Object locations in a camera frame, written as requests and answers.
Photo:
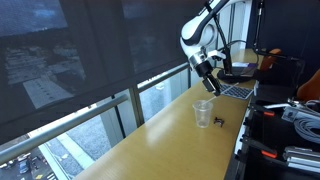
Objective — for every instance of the black clamp orange tip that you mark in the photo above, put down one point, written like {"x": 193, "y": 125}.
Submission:
{"x": 265, "y": 150}

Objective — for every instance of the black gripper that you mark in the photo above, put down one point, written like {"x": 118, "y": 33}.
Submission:
{"x": 211, "y": 84}

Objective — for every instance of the white keyboard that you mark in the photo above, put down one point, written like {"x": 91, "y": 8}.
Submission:
{"x": 235, "y": 91}

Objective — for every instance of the metal window railing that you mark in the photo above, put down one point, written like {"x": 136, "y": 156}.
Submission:
{"x": 58, "y": 129}

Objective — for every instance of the black binder clip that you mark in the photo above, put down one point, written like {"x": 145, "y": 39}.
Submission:
{"x": 219, "y": 121}

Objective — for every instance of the open laptop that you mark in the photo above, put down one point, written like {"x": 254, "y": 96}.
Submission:
{"x": 233, "y": 73}

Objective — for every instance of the clear plastic cup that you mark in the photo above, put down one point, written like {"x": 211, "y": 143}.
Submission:
{"x": 202, "y": 111}

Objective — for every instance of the white plastic straw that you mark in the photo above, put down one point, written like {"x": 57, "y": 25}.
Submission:
{"x": 207, "y": 101}

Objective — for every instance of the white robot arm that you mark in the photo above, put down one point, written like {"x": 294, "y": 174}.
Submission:
{"x": 201, "y": 38}

